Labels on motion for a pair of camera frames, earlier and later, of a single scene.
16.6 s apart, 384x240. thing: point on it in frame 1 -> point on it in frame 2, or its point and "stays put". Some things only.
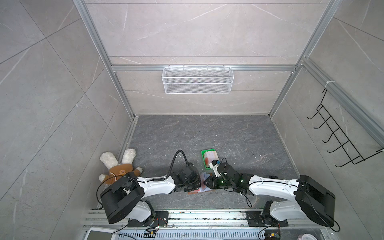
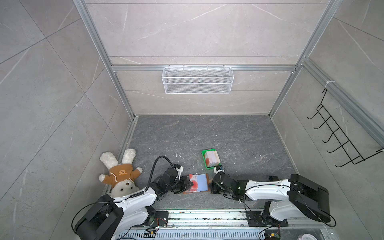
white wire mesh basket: x=196 y=80 stays put
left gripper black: x=198 y=178 -> x=185 y=180
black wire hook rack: x=353 y=155 stays put
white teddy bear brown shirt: x=117 y=170 stays put
